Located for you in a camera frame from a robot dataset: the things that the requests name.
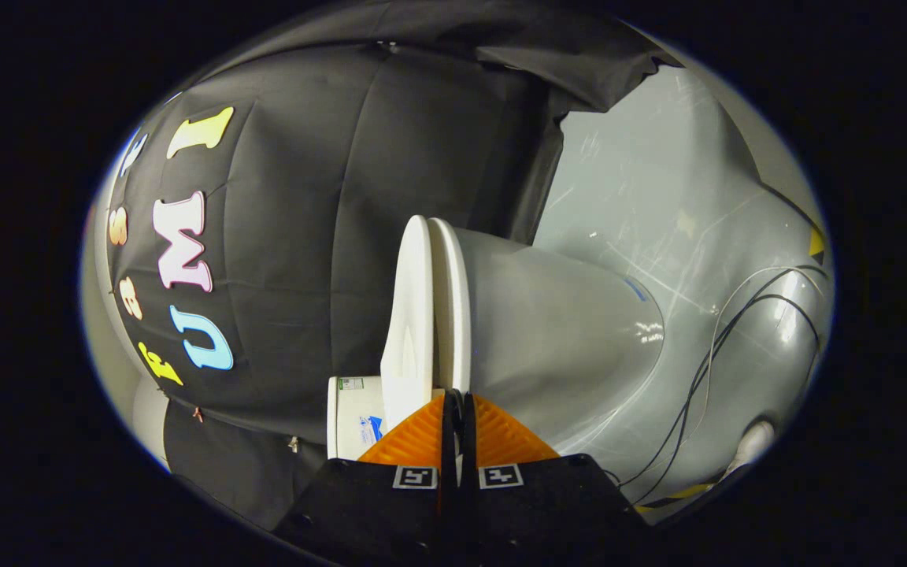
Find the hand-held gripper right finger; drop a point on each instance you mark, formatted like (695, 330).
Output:
(469, 504)

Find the black backdrop cloth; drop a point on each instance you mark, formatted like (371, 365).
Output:
(304, 236)

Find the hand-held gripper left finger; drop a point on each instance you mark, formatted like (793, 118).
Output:
(449, 504)

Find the white toilet lid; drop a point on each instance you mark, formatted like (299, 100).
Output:
(410, 315)

